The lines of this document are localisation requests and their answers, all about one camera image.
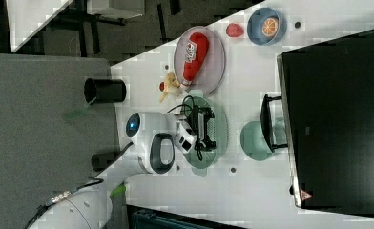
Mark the black cylindrical cup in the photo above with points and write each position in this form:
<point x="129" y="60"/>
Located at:
<point x="101" y="161"/>

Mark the light green mug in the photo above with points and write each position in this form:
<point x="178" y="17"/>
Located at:
<point x="253" y="142"/>

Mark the green toy fruit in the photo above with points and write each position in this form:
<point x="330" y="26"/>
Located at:
<point x="118" y="190"/>

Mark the orange slice toy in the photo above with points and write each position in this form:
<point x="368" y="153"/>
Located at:
<point x="270" y="27"/>

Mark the blue bowl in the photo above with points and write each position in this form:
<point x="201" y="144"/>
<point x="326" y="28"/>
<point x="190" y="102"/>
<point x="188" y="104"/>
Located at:
<point x="256" y="21"/>

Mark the yellow peeled toy banana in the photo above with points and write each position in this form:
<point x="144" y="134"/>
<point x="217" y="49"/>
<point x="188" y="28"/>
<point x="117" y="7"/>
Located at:
<point x="171" y="86"/>

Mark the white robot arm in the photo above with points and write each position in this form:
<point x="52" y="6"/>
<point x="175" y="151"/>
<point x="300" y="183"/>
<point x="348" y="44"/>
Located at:
<point x="154" y="140"/>

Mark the grey round plate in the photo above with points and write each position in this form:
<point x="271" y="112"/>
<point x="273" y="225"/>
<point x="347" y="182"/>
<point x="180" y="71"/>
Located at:
<point x="211" y="71"/>

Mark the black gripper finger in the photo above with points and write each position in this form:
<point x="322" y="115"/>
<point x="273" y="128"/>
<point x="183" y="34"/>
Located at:
<point x="207" y="112"/>
<point x="202" y="145"/>

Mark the black silver toaster oven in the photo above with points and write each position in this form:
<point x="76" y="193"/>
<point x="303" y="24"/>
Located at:
<point x="327" y="98"/>

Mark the red toy strawberry near bowl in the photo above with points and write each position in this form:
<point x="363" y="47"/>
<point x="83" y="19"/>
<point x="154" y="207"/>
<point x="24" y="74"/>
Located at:
<point x="234" y="30"/>

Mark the red ketchup bottle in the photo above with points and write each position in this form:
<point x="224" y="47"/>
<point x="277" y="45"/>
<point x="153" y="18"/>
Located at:
<point x="195" y="53"/>

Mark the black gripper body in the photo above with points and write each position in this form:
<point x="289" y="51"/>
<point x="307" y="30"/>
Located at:
<point x="197" y="122"/>

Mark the green oval plastic strainer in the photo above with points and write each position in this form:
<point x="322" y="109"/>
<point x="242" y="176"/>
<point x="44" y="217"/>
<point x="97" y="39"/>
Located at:
<point x="216" y="130"/>

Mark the black pot with spatula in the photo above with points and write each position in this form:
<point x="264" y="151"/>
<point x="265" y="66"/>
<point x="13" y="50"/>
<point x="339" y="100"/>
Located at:
<point x="104" y="90"/>

